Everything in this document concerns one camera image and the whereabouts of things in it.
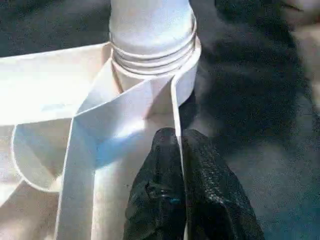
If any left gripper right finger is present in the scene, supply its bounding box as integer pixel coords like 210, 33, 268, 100
181, 129, 266, 240

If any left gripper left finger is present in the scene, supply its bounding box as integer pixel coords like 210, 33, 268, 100
123, 127, 187, 240

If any white plastic table top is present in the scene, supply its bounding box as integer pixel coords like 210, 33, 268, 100
0, 41, 202, 240

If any white plastic table leg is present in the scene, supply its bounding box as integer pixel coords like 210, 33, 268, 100
109, 0, 199, 76

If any black work mat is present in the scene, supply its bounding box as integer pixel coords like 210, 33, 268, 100
0, 0, 320, 240

